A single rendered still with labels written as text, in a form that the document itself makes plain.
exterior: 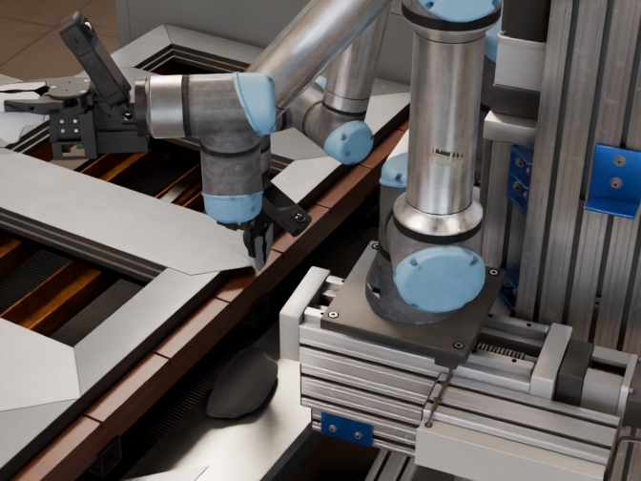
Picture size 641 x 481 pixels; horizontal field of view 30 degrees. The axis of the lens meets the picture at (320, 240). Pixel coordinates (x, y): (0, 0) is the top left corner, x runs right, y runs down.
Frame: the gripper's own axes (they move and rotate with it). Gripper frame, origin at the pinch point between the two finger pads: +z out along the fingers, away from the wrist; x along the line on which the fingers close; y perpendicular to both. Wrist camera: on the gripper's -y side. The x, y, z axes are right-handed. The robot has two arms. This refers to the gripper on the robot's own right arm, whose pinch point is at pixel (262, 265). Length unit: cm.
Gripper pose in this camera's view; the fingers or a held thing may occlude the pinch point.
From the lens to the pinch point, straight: 217.0
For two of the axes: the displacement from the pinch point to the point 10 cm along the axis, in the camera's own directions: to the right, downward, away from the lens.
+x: -5.0, 4.8, -7.2
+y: -8.6, -2.8, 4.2
